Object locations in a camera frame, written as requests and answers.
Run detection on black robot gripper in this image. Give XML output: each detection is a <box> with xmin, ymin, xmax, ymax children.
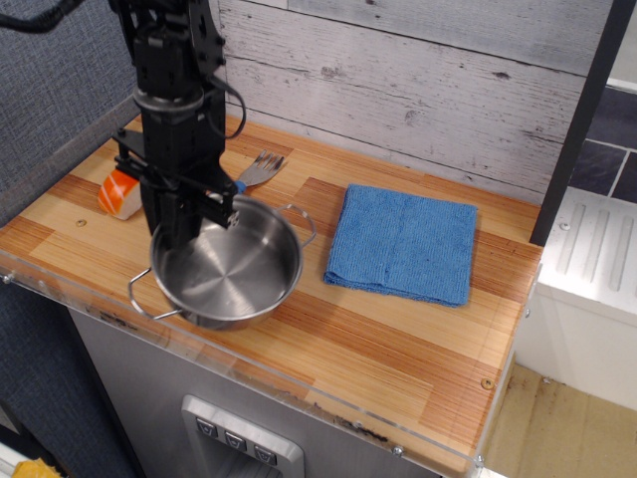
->
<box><xmin>113</xmin><ymin>94</ymin><xmax>237</xmax><ymax>249</ymax></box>

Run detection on silver steel pot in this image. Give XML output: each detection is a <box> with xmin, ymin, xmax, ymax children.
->
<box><xmin>127</xmin><ymin>195</ymin><xmax>317</xmax><ymax>331</ymax></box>

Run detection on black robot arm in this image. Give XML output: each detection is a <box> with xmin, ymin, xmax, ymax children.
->
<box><xmin>109</xmin><ymin>1</ymin><xmax>238</xmax><ymax>249</ymax></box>

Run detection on salmon sushi toy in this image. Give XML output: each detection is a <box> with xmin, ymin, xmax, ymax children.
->
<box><xmin>98</xmin><ymin>169</ymin><xmax>142</xmax><ymax>220</ymax></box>

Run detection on silver dispenser panel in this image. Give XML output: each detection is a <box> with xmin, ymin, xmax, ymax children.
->
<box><xmin>181</xmin><ymin>394</ymin><xmax>306</xmax><ymax>477</ymax></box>

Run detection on blue folded cloth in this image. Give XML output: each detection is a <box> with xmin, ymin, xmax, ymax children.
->
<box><xmin>323</xmin><ymin>184</ymin><xmax>478</xmax><ymax>308</ymax></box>

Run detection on yellow object bottom left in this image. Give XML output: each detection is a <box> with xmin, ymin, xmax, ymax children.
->
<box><xmin>11</xmin><ymin>459</ymin><xmax>62</xmax><ymax>478</ymax></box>

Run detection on white side cabinet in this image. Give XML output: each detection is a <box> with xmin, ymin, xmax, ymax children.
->
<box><xmin>514</xmin><ymin>188</ymin><xmax>636</xmax><ymax>409</ymax></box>

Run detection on blue handled metal fork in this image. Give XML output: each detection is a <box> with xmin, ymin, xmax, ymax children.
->
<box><xmin>235</xmin><ymin>150</ymin><xmax>285</xmax><ymax>194</ymax></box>

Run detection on black cable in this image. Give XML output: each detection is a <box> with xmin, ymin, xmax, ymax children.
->
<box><xmin>0</xmin><ymin>0</ymin><xmax>81</xmax><ymax>35</ymax></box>

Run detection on dark vertical post right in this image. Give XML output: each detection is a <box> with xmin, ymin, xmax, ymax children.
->
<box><xmin>530</xmin><ymin>0</ymin><xmax>636</xmax><ymax>246</ymax></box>

